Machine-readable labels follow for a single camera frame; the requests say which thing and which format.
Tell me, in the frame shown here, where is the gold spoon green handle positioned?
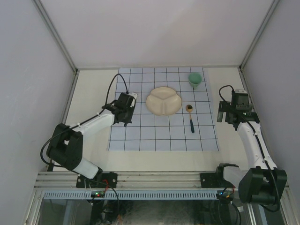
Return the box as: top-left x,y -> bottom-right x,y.
186,105 -> 195,134

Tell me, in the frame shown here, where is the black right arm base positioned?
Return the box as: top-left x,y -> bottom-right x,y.
200,172 -> 234,188

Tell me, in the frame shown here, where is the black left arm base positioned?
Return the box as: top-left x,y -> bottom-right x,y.
76,172 -> 118,188

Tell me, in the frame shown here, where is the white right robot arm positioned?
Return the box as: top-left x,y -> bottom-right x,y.
215,89 -> 287,211

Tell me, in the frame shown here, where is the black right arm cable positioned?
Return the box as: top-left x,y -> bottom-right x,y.
218,85 -> 282,213

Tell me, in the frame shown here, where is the aluminium enclosure frame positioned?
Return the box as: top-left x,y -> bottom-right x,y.
38,0 -> 271,172

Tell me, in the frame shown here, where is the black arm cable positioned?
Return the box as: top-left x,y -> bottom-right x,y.
40,74 -> 129,168
218,85 -> 282,213

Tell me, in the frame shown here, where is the cream divided plate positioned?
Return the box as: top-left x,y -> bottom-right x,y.
146,87 -> 182,116

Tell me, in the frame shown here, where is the white black-grid tablecloth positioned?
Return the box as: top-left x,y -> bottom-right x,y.
108,67 -> 219,152

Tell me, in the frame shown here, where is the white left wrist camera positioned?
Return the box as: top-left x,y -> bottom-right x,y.
129,92 -> 138,101

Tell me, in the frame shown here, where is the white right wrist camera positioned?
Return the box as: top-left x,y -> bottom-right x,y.
235,89 -> 247,94

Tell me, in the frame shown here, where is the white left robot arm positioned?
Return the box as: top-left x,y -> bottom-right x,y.
46,92 -> 138,188

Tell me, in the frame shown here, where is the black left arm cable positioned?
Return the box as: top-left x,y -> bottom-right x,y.
40,74 -> 129,168

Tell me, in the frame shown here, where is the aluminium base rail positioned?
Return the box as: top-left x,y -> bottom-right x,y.
34,171 -> 205,190

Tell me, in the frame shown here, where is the blue slotted cable duct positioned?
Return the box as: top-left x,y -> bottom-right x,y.
44,190 -> 218,200

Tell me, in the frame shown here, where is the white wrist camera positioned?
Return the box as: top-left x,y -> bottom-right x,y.
235,89 -> 247,94
129,92 -> 138,101

